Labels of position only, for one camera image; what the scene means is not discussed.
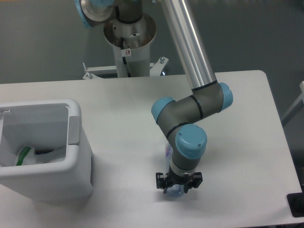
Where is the black clamp at table edge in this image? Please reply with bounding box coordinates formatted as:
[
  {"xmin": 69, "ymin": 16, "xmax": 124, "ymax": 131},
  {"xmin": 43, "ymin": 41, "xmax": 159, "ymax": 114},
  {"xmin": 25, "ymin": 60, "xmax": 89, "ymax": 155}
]
[{"xmin": 287, "ymin": 192, "xmax": 304, "ymax": 218}]

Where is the white green paper bag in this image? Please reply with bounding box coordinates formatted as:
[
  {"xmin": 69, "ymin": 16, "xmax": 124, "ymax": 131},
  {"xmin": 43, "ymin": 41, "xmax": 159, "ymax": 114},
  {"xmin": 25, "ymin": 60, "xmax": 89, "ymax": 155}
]
[{"xmin": 0, "ymin": 145, "xmax": 66, "ymax": 167}]

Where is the white frame at right edge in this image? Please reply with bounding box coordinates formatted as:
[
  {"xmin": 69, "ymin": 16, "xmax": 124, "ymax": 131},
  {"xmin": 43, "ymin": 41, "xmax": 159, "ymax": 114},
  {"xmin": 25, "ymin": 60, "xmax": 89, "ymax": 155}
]
[{"xmin": 281, "ymin": 81, "xmax": 304, "ymax": 126}]

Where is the clear plastic water bottle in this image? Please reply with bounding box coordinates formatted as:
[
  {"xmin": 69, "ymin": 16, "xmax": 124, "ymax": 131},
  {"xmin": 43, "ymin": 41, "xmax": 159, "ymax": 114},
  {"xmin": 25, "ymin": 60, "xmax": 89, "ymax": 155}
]
[{"xmin": 165, "ymin": 143, "xmax": 184, "ymax": 197}]

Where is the black cable on pedestal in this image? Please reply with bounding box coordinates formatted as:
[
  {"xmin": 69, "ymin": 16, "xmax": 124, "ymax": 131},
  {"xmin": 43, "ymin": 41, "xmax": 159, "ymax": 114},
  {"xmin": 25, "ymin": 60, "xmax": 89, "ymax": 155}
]
[{"xmin": 120, "ymin": 37, "xmax": 132, "ymax": 77}]

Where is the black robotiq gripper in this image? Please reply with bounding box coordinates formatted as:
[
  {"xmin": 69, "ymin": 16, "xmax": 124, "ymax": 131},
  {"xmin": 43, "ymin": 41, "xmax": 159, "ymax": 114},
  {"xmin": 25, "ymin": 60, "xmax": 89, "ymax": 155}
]
[{"xmin": 155, "ymin": 166, "xmax": 203, "ymax": 194}]

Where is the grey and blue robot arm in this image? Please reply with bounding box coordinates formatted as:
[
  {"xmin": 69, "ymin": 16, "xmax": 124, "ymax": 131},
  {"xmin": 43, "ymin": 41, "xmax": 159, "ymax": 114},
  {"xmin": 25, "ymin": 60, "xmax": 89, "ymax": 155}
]
[{"xmin": 75, "ymin": 0, "xmax": 233, "ymax": 192}]

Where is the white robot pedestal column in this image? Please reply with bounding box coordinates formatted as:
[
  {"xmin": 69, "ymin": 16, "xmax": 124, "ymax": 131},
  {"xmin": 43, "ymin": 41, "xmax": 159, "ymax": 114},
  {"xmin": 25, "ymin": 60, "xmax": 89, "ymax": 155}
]
[{"xmin": 104, "ymin": 13, "xmax": 156, "ymax": 77}]

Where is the white plastic trash can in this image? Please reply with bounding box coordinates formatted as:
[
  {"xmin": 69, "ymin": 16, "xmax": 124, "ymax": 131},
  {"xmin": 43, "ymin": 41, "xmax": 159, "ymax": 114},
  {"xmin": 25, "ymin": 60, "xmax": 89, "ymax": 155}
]
[{"xmin": 0, "ymin": 99, "xmax": 94, "ymax": 201}]

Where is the white pedestal base frame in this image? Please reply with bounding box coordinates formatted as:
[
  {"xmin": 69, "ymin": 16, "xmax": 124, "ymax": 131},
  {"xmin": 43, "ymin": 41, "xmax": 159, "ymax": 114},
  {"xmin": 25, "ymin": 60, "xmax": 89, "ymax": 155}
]
[{"xmin": 82, "ymin": 57, "xmax": 169, "ymax": 80}]

